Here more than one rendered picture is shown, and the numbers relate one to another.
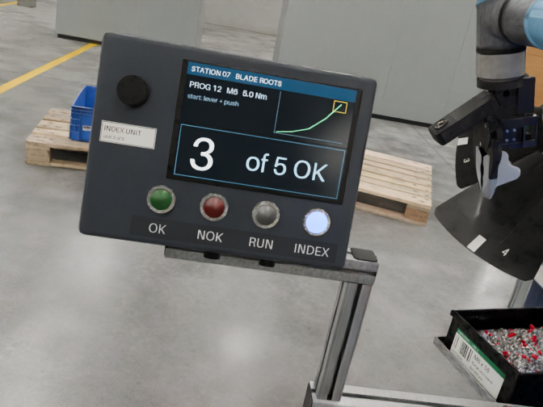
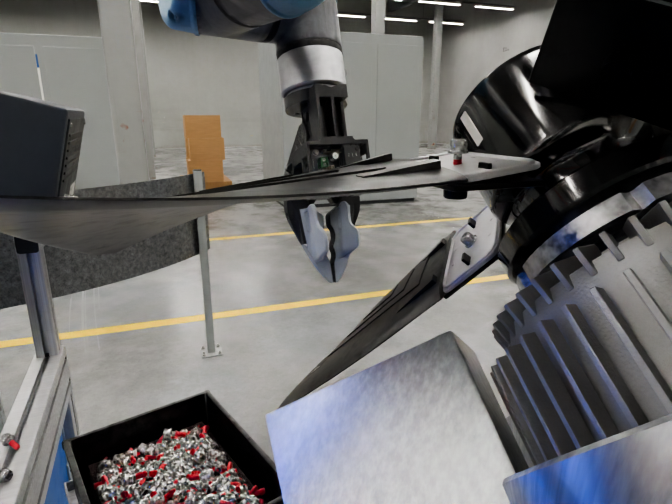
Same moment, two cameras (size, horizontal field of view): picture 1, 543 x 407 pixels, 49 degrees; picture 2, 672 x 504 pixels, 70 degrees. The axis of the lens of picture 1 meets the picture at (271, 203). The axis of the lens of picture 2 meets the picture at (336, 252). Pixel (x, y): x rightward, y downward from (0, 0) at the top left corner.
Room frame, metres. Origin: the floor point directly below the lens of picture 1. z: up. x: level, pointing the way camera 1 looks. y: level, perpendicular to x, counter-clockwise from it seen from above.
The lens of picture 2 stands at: (0.88, -0.88, 1.22)
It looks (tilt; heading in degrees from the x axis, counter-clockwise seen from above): 16 degrees down; 75
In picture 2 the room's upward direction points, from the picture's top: straight up
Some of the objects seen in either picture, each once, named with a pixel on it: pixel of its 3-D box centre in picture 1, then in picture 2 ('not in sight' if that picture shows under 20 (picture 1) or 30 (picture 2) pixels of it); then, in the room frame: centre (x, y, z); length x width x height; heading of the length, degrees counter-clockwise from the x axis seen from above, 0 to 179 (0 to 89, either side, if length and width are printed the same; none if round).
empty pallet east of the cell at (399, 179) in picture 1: (346, 172); not in sight; (4.14, -0.49, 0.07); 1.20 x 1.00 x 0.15; 79
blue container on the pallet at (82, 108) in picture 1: (108, 115); not in sight; (3.77, 1.16, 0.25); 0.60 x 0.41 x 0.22; 12
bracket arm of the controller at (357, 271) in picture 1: (272, 253); (41, 226); (0.60, -0.01, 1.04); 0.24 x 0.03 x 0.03; 97
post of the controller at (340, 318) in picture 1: (344, 327); (38, 294); (0.62, -0.11, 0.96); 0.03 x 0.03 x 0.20; 7
